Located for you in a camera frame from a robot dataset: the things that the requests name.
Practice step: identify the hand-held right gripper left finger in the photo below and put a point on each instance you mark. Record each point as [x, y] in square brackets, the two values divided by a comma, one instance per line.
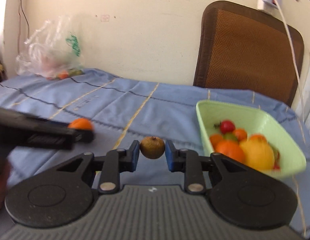
[135, 156]

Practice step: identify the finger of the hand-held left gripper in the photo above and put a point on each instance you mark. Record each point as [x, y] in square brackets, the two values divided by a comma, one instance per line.
[83, 135]

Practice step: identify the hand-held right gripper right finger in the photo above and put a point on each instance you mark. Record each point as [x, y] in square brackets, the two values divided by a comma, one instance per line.
[170, 156]

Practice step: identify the small brown fruit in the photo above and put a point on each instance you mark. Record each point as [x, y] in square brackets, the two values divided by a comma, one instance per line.
[152, 147]

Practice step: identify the red tomato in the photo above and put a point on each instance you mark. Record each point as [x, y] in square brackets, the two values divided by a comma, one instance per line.
[276, 167]
[227, 126]

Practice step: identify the light green plastic basket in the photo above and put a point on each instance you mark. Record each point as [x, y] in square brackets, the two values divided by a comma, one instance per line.
[245, 115]

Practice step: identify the large yellow pomelo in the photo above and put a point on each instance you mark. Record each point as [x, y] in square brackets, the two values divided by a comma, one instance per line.
[259, 155]

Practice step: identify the person's left hand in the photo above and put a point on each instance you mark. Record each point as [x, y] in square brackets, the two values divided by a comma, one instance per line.
[0, 190]

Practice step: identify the blue checked bedsheet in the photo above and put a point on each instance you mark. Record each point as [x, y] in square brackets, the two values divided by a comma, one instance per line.
[95, 105]

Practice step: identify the small orange in bag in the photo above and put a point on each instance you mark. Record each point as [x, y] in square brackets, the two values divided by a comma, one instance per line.
[62, 75]

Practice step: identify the clear plastic bag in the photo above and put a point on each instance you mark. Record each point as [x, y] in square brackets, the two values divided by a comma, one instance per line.
[50, 50]

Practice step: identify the brown woven chair back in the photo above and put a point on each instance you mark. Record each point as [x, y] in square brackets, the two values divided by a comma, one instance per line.
[247, 52]

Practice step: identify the white wall socket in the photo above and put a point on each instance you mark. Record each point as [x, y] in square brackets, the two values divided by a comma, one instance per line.
[104, 18]

